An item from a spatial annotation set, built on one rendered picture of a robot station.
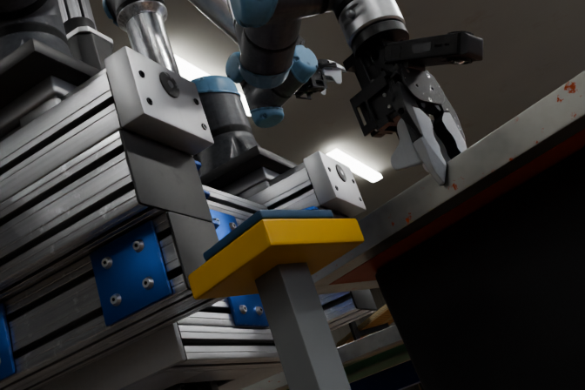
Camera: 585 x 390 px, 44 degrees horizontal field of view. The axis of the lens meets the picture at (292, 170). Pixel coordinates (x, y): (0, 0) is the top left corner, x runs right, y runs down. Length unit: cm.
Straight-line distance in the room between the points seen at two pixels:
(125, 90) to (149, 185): 11
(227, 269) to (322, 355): 12
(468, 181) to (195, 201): 31
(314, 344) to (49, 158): 37
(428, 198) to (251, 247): 24
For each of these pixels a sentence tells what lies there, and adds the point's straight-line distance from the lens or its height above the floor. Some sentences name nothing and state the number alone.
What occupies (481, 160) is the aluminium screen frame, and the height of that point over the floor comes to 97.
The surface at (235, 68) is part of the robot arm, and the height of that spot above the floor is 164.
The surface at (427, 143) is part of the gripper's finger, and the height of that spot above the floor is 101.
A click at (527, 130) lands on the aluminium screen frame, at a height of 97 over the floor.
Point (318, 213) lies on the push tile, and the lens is 73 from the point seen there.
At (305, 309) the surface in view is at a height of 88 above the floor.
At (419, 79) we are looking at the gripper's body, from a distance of 86.
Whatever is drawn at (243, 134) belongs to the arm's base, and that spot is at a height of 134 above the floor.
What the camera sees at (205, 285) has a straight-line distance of 72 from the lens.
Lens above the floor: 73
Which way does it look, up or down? 22 degrees up
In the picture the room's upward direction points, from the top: 20 degrees counter-clockwise
